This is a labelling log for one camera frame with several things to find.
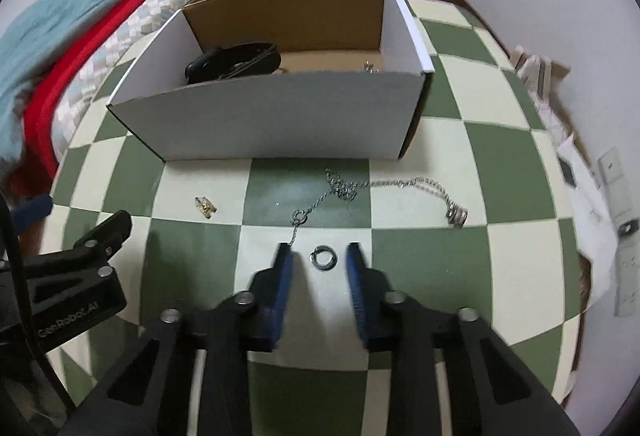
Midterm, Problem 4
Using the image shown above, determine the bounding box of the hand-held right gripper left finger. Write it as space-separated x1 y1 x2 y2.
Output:
60 243 296 436

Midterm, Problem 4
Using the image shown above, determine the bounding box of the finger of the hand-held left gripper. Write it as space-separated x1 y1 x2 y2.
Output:
11 195 54 231
22 210 134 354

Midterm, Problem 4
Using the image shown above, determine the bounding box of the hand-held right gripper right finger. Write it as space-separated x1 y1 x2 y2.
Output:
345 241 583 436

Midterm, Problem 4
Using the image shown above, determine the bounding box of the silver ring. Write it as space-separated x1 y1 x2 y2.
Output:
310 245 339 270

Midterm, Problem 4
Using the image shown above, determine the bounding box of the white cardboard box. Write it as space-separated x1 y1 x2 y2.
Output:
106 0 435 162

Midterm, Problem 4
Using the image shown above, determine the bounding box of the green checkered mat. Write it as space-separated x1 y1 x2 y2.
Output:
42 0 597 436

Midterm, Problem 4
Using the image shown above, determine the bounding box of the red blanket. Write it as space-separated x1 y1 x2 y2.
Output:
7 0 251 197

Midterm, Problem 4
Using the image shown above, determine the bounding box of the bed with red blue blankets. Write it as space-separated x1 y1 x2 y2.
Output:
0 0 289 163

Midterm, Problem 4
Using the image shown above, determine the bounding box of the grey checkered quilt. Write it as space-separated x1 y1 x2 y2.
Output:
52 0 277 158

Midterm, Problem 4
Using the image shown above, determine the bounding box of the black belt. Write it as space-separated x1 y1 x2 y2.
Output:
184 43 282 85

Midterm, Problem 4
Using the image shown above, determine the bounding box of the white power strip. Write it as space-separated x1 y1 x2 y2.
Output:
611 216 640 318

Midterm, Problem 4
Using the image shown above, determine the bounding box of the beige folded cloth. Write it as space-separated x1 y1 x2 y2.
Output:
509 45 572 98

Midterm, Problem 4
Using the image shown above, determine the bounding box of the silver chain necklace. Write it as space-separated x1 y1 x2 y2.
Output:
290 167 470 243

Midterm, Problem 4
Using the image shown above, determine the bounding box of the white wall outlet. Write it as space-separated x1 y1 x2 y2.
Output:
597 148 627 183

